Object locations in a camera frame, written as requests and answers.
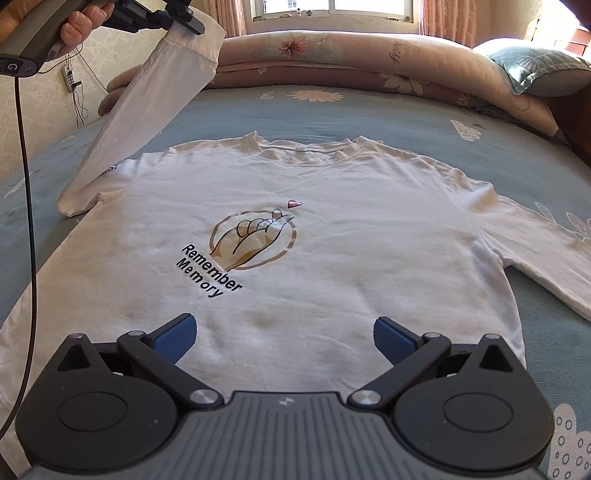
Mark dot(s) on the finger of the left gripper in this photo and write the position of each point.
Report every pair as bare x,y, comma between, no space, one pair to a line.
179,11

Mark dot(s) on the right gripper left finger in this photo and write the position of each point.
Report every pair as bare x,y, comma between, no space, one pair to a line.
106,406

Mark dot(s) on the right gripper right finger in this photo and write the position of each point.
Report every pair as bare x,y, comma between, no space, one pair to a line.
459,407

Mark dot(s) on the white long sleeve shirt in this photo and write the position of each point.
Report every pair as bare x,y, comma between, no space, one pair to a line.
300,239

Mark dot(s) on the person left hand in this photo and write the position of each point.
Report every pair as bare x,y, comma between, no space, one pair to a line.
81,24

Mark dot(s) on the white power strip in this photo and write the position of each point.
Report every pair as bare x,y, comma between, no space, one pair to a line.
69,79

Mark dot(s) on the pink curtain left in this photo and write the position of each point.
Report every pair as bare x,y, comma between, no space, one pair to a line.
230,14

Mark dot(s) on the pink curtain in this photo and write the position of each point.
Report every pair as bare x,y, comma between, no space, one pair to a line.
454,20
230,14

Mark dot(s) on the window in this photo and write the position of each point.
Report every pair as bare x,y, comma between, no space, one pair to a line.
351,16

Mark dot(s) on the blue floral bed sheet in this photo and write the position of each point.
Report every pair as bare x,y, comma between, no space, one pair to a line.
369,120

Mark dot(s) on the pink floral folded quilt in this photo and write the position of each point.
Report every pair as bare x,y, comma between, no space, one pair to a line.
178,69

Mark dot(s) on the pink curtain right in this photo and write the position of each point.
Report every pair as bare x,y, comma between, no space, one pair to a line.
454,20

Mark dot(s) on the wooden headboard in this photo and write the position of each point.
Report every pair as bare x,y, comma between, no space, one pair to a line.
573,116

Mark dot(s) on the blue grey pillow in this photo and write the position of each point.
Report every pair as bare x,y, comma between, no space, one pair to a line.
535,70

